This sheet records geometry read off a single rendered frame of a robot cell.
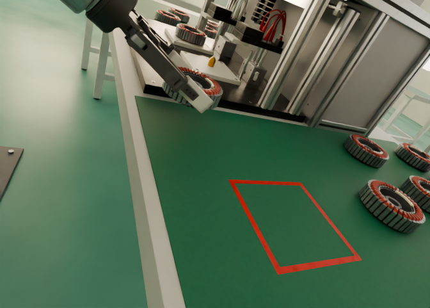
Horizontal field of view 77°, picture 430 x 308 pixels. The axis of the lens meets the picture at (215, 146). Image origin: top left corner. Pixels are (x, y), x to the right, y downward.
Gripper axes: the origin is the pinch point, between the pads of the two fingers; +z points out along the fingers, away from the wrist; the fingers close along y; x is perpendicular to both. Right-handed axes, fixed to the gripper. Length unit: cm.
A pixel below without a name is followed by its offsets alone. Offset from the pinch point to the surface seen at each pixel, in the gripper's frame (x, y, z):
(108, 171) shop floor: 72, 66, 40
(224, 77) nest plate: -4.8, 21.0, 16.1
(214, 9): -16, 50, 12
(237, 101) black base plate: -3.9, 9.3, 16.7
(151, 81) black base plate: 7.1, 9.7, -2.1
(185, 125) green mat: 6.0, -3.2, 3.5
